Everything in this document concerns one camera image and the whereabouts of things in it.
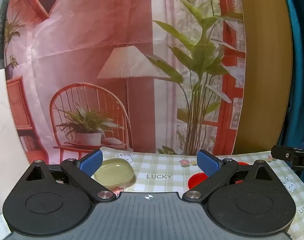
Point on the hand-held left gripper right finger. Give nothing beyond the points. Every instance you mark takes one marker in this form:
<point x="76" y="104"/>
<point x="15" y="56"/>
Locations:
<point x="208" y="163"/>

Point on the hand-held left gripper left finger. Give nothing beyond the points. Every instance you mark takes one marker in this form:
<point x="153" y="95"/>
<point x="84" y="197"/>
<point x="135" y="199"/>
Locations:
<point x="91" y="163"/>

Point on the yellow-green plastic dish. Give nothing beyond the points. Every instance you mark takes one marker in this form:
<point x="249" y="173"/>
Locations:
<point x="114" y="171"/>

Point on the green checked tablecloth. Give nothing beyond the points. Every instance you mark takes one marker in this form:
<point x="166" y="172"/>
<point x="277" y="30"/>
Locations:
<point x="162" y="165"/>

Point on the tan wooden panel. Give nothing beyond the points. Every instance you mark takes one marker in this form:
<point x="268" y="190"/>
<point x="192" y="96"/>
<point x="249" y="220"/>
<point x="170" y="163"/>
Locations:
<point x="264" y="80"/>

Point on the teal curtain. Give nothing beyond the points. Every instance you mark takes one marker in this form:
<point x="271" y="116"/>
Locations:
<point x="302" y="62"/>

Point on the printed backdrop cloth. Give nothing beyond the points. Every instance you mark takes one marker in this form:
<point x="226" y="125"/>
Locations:
<point x="132" y="62"/>

